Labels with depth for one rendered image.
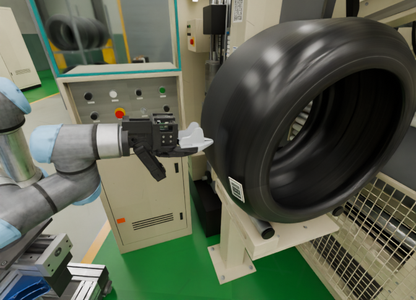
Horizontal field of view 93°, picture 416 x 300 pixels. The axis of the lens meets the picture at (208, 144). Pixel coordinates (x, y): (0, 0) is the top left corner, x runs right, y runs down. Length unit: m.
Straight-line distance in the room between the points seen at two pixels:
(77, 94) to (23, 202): 0.74
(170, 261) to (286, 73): 1.50
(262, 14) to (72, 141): 0.66
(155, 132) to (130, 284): 1.36
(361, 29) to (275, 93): 0.20
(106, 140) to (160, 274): 1.32
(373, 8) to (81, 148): 0.93
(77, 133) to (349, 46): 0.53
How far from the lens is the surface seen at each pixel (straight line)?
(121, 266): 1.75
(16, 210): 0.49
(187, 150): 0.45
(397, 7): 0.90
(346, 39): 0.48
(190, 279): 1.61
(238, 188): 0.47
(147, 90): 1.11
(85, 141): 0.44
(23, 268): 1.17
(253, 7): 0.78
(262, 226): 0.68
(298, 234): 0.85
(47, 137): 0.46
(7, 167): 0.97
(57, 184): 0.50
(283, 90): 0.40
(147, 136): 0.45
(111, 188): 1.33
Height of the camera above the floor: 1.44
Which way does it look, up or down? 30 degrees down
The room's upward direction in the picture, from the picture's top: straight up
